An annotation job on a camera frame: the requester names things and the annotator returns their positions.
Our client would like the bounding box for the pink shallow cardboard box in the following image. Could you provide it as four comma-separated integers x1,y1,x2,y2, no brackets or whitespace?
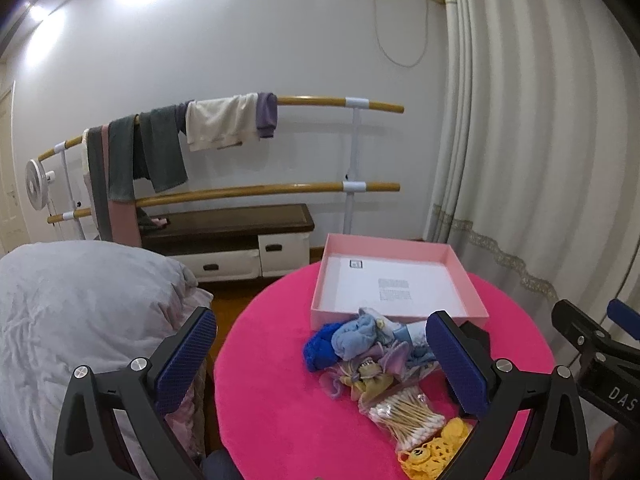
310,233,490,332

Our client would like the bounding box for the white cloth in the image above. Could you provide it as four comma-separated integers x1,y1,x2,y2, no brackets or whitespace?
81,129,93,196

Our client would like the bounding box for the white electric fan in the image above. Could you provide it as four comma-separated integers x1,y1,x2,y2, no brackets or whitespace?
25,159,57,208

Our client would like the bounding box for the grey cloth strip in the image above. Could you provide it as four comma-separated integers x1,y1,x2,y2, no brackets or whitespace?
86,126,115,242

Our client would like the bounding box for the dark grey towel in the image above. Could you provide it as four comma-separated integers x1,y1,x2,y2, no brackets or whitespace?
107,115,151,204
139,102,190,194

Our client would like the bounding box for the olive yellow scrunchie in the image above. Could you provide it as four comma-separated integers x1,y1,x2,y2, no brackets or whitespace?
350,360,401,403

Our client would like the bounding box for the pale pink bed sheet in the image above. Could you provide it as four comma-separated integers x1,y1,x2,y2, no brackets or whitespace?
165,355,208,461

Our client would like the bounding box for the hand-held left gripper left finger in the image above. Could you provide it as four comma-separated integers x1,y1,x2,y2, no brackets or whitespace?
52,306,218,480

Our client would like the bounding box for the light blue fluffy cloth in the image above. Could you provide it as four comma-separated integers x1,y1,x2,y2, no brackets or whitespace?
331,314,388,361

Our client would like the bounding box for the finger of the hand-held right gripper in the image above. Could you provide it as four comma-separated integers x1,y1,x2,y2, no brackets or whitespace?
551,299,618,353
607,298,640,336

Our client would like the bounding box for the wooden ballet barre rack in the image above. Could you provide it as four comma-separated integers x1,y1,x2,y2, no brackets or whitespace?
37,95,405,241

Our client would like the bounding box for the round pink table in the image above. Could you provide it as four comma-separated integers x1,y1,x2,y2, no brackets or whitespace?
213,260,558,480

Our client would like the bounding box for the grey duvet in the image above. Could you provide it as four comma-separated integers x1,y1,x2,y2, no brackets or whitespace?
0,240,213,476

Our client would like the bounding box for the bag of cotton swabs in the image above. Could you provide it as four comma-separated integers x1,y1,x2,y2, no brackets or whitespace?
360,385,448,453

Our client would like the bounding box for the cream curtain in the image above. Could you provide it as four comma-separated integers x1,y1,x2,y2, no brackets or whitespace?
422,0,640,361

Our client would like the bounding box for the cream cloth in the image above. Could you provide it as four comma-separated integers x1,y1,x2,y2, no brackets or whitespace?
185,93,260,153

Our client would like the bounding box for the yellow crochet piece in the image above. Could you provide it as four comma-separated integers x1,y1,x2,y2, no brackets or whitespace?
397,417,473,480

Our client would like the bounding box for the royal blue mesh scrunchie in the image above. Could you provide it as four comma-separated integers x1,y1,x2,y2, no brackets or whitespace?
302,323,346,373

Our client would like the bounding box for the pink cloth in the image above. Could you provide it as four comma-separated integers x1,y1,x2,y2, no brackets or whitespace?
100,124,142,248

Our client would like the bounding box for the purple cloth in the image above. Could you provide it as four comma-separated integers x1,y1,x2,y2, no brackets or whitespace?
256,92,279,140

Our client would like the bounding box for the dark top bench cabinet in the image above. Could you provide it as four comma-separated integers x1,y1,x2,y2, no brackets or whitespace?
137,203,315,281

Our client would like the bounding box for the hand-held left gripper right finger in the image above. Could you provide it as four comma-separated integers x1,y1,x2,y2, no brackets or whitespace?
425,310,593,480

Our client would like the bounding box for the mauve organza scrunchie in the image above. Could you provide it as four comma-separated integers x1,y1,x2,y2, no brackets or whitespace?
319,365,356,401

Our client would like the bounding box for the white power cable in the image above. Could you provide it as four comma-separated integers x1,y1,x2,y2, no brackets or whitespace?
370,0,431,68

